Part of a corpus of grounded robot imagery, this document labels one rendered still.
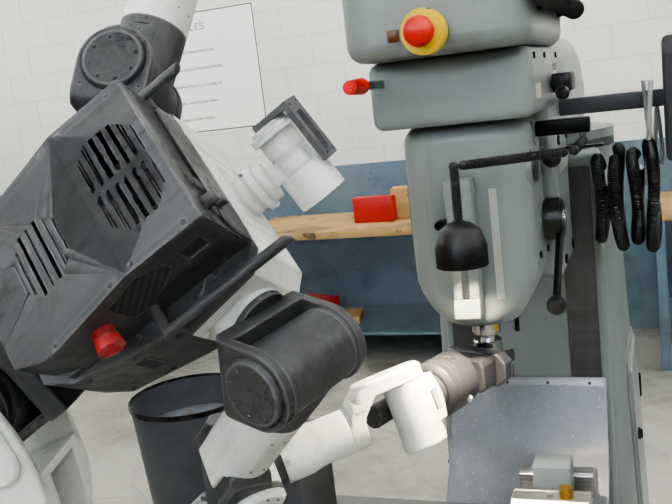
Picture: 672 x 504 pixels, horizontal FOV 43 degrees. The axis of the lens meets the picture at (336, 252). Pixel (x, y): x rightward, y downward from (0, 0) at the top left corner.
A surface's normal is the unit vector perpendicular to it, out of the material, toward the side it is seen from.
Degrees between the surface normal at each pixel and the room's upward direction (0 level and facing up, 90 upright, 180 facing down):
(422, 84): 90
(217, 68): 90
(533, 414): 63
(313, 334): 36
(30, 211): 74
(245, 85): 90
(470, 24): 90
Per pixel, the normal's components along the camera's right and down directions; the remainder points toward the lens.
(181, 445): -0.01, 0.25
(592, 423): -0.36, -0.26
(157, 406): 0.76, -0.04
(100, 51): -0.11, -0.29
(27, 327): -0.52, -0.06
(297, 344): 0.28, -0.76
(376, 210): -0.38, 0.22
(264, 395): -0.61, 0.34
